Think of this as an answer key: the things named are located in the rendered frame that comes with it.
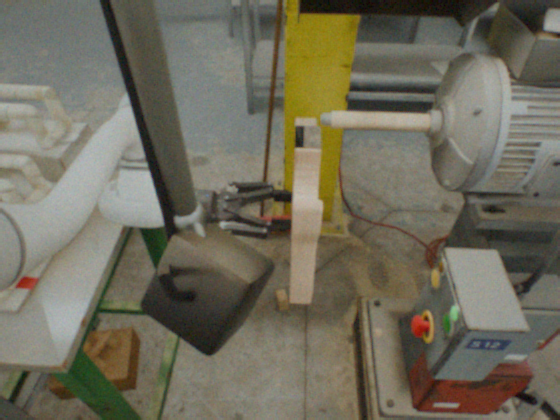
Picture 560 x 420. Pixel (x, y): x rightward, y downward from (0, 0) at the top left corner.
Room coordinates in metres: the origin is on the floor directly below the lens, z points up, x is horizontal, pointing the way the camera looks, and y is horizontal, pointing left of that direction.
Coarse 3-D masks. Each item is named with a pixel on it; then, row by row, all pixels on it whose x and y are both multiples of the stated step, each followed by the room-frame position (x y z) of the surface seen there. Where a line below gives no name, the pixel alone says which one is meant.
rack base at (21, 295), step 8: (40, 264) 0.52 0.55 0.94; (48, 264) 0.53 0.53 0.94; (32, 272) 0.50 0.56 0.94; (40, 272) 0.50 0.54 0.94; (16, 288) 0.46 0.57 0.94; (16, 296) 0.44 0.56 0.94; (24, 296) 0.44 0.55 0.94; (0, 304) 0.42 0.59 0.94; (8, 304) 0.42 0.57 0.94; (16, 304) 0.42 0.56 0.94; (16, 312) 0.40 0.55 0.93
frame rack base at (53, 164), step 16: (0, 128) 0.83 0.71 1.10; (16, 128) 0.83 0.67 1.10; (80, 128) 0.83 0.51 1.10; (0, 144) 0.76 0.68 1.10; (16, 144) 0.76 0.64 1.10; (32, 144) 0.76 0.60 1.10; (64, 144) 0.76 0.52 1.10; (80, 144) 0.79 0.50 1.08; (48, 160) 0.71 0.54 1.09; (64, 160) 0.72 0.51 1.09; (0, 176) 0.73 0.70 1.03; (16, 176) 0.72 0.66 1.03; (48, 176) 0.71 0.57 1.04
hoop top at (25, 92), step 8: (0, 88) 0.84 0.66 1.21; (8, 88) 0.84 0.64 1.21; (16, 88) 0.83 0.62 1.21; (24, 88) 0.83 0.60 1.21; (32, 88) 0.83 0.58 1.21; (40, 88) 0.83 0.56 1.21; (48, 88) 0.83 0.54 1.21; (0, 96) 0.83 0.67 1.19; (8, 96) 0.83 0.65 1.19; (16, 96) 0.83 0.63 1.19; (24, 96) 0.82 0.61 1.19; (32, 96) 0.82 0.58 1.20; (40, 96) 0.82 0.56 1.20; (48, 96) 0.82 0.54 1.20
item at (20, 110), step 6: (0, 108) 0.75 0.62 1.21; (6, 108) 0.75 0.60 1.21; (12, 108) 0.75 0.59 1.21; (18, 108) 0.75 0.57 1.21; (24, 108) 0.74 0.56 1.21; (30, 108) 0.75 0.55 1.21; (0, 114) 0.74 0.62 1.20; (6, 114) 0.74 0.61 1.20; (12, 114) 0.74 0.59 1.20; (18, 114) 0.74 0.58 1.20; (24, 114) 0.74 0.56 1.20; (30, 114) 0.74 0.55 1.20
